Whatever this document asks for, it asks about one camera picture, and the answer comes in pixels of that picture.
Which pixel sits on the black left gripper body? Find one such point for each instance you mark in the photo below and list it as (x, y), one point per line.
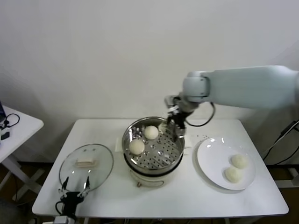
(70, 203)

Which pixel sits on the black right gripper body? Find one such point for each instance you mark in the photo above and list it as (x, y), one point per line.
(179, 121)

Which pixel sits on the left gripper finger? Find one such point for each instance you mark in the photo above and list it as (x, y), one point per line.
(87, 184)
(65, 184)

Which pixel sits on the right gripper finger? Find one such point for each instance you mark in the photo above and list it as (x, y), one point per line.
(176, 135)
(171, 113)

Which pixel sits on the white steamed baozi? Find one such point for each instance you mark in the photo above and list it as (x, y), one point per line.
(239, 161)
(136, 147)
(233, 175)
(150, 132)

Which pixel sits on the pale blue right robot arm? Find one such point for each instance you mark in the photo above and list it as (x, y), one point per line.
(245, 86)

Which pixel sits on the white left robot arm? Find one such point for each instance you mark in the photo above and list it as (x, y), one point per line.
(61, 220)

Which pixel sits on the steel steamer basket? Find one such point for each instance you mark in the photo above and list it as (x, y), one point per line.
(163, 149)

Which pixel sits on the white round plate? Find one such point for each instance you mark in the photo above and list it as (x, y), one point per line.
(215, 161)

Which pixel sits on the white electric cooker pot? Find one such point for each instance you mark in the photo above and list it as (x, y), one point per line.
(151, 180)

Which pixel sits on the dark grey round object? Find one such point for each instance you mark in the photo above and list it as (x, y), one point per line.
(9, 212)

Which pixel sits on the white side table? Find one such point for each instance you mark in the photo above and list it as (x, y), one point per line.
(23, 130)

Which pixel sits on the small black device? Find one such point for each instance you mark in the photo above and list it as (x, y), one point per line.
(5, 136)

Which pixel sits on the open laptop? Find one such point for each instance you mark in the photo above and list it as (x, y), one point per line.
(2, 112)

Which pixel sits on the white shelf rack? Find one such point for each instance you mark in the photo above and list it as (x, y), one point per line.
(289, 184)

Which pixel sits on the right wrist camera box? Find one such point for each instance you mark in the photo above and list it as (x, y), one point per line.
(169, 101)

